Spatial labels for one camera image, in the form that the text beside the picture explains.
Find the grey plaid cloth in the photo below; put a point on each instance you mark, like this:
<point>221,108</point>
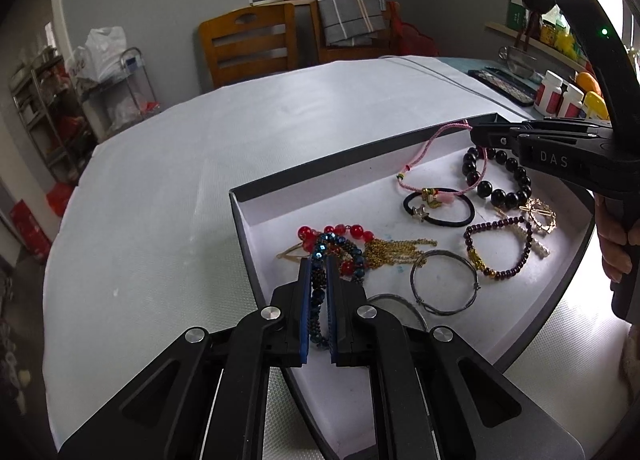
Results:
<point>350,20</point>

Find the wooden side table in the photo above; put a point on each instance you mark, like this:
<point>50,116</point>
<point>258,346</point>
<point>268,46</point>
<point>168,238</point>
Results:
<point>280,2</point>

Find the wooden chair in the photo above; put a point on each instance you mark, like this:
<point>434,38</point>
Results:
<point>316,40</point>
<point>245,43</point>

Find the dark patterned tray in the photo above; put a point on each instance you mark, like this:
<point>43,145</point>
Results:
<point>502,85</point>

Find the metal shelf rack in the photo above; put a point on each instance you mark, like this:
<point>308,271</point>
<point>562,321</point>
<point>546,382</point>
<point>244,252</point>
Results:
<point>40,105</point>

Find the dark grey cardboard box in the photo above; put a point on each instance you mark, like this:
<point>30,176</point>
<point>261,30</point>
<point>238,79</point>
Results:
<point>270,240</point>

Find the red box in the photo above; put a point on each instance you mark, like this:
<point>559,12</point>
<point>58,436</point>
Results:
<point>30,230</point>

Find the person's right hand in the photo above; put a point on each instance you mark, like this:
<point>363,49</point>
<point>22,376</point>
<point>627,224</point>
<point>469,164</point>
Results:
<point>612,245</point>

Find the yellow packet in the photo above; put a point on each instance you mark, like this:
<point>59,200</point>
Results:
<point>567,45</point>

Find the metal trolley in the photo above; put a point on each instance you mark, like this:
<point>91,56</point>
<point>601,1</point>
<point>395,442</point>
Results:
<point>140,65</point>

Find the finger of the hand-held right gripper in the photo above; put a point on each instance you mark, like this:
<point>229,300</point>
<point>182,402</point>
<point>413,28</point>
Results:
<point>495,141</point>
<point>500,129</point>

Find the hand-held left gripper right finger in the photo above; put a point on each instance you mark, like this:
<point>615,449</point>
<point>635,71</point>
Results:
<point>334,320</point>

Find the gold hair clip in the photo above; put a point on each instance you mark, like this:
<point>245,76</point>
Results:
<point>537,212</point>

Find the yellow bottle blue label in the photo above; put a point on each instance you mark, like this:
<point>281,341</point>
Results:
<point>595,108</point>

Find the red cloth bag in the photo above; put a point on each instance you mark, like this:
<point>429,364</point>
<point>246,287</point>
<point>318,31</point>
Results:
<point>415,35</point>

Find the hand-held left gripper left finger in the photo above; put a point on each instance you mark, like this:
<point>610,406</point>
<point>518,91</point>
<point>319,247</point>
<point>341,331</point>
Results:
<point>305,320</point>

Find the fluffy beige cloth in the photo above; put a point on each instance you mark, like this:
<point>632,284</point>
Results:
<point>631,360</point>

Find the white plastic bag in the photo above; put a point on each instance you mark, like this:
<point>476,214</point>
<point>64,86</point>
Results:
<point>105,50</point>

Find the green box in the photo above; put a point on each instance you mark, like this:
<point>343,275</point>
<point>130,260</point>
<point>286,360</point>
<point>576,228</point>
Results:
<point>516,13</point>

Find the wooden window shelf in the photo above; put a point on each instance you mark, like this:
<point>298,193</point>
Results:
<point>500,30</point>

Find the orange fruit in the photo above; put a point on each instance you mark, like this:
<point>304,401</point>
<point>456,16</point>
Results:
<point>586,83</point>

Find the red plastic bag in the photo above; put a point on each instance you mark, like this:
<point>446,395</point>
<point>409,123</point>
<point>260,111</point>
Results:
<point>60,200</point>

